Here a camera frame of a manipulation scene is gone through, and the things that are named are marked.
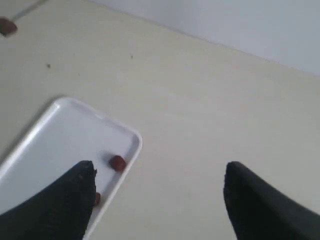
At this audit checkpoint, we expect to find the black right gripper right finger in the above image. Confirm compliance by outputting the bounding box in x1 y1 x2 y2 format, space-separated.
223 161 320 240

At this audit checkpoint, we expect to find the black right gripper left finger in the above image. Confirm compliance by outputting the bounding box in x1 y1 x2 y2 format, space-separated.
0 160 97 240

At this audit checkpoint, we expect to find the red date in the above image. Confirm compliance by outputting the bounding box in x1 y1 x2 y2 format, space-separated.
94 192 101 206
108 155 127 173
0 16 18 37

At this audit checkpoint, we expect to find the thin metal skewer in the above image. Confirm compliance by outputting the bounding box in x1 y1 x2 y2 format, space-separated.
10 0 48 22

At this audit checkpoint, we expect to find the white plastic tray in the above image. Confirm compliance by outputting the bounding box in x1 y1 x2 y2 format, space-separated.
0 97 143 239

